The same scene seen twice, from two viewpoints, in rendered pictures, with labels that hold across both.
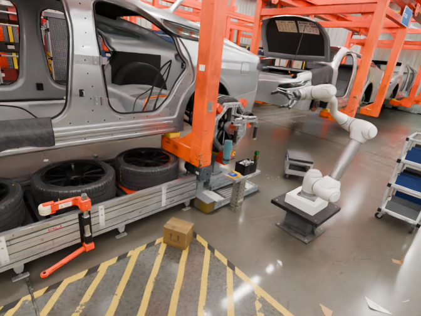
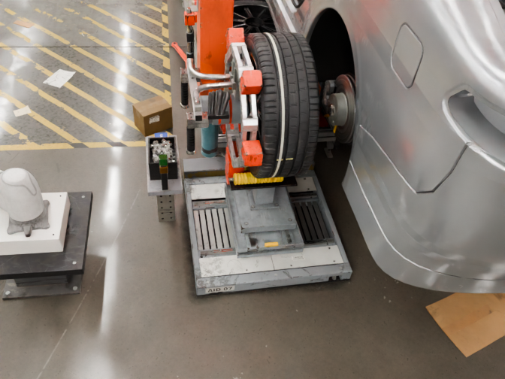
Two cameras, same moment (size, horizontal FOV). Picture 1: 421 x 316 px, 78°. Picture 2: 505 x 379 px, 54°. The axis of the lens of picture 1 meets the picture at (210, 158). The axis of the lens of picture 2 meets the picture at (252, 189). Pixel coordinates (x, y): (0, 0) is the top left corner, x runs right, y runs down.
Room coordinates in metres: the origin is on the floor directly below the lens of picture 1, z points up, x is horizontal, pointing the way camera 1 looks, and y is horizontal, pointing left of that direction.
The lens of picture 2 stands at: (3.95, -1.71, 2.21)
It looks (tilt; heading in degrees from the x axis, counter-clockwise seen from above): 45 degrees down; 122
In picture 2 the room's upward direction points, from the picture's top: 6 degrees clockwise
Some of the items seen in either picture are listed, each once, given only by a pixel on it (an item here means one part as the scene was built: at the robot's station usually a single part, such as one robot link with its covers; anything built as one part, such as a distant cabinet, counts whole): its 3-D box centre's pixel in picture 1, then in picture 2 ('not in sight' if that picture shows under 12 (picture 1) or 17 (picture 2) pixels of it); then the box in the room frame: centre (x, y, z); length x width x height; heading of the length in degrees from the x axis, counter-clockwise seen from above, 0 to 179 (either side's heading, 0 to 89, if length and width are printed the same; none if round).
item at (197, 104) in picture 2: (245, 113); (216, 88); (2.87, -0.33, 1.03); 0.19 x 0.18 x 0.11; 46
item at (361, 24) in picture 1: (343, 29); not in sight; (7.87, -3.16, 2.55); 2.58 x 0.12 x 0.40; 46
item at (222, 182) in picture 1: (215, 177); (261, 215); (3.03, -0.08, 0.13); 0.50 x 0.36 x 0.10; 136
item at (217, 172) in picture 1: (213, 164); (264, 186); (3.00, -0.05, 0.32); 0.40 x 0.30 x 0.28; 136
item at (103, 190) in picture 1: (76, 184); (252, 33); (2.03, 1.17, 0.39); 0.66 x 0.66 x 0.24
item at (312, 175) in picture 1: (312, 180); (18, 191); (2.30, -1.01, 0.56); 0.18 x 0.16 x 0.22; 20
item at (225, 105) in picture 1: (229, 126); (238, 107); (2.88, -0.18, 0.85); 0.54 x 0.07 x 0.54; 136
